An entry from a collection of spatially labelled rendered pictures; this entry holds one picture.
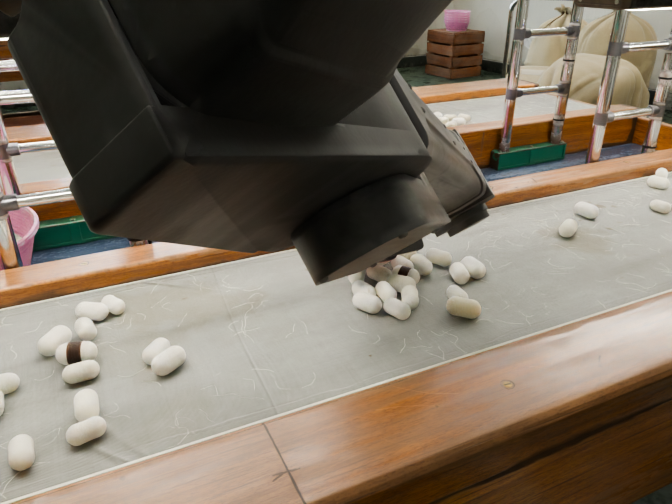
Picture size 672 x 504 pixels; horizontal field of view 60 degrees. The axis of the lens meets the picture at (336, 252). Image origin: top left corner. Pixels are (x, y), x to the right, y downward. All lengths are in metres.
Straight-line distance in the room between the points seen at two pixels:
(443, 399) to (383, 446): 0.08
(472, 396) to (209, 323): 0.29
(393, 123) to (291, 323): 0.50
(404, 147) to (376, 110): 0.01
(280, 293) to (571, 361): 0.33
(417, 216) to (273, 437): 0.33
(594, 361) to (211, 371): 0.36
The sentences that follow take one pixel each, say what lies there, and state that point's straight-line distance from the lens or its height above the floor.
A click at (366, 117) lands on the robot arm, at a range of 0.16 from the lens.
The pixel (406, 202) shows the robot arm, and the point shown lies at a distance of 0.16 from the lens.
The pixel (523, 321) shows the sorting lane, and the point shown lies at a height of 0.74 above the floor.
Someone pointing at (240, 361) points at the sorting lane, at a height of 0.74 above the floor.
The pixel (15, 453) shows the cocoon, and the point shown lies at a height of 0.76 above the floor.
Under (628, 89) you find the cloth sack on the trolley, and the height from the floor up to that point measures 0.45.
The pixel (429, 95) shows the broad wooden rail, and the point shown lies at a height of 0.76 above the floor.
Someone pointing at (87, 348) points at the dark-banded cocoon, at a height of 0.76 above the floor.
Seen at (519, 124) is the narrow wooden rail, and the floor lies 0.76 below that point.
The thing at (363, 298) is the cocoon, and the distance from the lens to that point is 0.65.
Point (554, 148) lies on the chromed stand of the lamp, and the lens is 1.46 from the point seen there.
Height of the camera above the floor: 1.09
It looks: 27 degrees down
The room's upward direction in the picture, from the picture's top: straight up
